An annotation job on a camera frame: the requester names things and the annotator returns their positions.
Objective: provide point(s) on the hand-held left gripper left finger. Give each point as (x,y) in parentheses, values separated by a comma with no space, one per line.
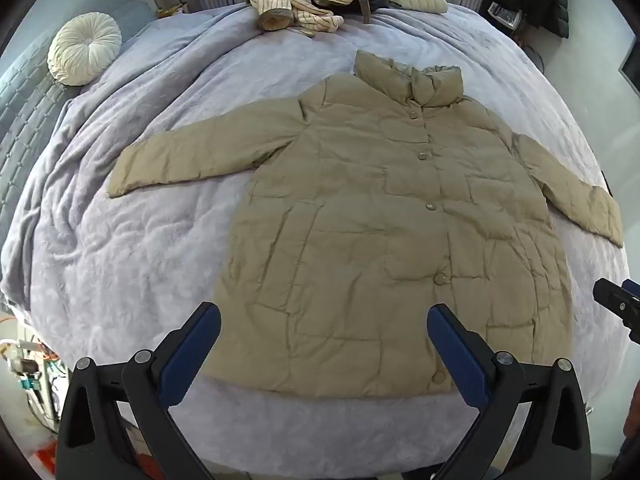
(192,355)

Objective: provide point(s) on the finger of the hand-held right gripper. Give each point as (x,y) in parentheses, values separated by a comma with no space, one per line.
(617,305)

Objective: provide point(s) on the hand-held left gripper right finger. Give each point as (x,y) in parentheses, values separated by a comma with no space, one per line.
(457,360)

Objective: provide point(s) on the khaki puffer jacket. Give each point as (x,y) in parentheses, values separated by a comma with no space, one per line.
(360,240)

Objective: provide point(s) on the person's right forearm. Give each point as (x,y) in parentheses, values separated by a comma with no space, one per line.
(633,410)

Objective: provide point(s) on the lavender blanket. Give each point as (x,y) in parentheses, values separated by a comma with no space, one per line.
(150,260)

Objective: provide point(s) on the grey quilted headboard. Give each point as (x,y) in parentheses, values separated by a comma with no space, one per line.
(25,110)

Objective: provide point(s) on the round cream pleated pillow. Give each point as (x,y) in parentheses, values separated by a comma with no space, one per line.
(82,47)

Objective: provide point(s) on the dark wall screen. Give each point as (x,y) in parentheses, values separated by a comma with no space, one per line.
(631,70)

